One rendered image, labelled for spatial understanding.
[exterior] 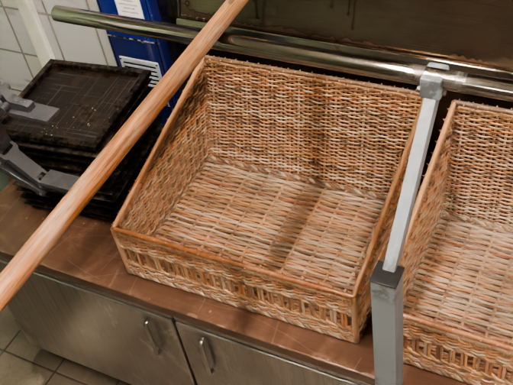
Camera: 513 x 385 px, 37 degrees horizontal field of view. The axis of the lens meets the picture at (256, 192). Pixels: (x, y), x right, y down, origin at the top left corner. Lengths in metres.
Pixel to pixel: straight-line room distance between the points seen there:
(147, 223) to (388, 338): 0.70
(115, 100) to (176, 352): 0.60
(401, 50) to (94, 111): 0.70
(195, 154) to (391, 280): 0.84
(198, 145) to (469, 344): 0.84
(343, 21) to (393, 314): 0.68
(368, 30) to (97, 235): 0.79
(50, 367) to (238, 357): 0.86
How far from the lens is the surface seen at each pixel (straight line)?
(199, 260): 1.56
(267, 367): 1.67
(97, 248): 1.83
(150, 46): 1.92
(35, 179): 1.21
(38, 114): 1.09
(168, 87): 1.16
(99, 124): 1.76
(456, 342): 1.42
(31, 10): 2.14
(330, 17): 1.64
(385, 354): 1.32
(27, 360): 2.45
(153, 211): 1.76
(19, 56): 2.33
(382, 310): 1.22
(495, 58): 1.56
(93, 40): 2.08
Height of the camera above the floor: 1.87
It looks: 45 degrees down
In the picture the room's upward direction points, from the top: 11 degrees counter-clockwise
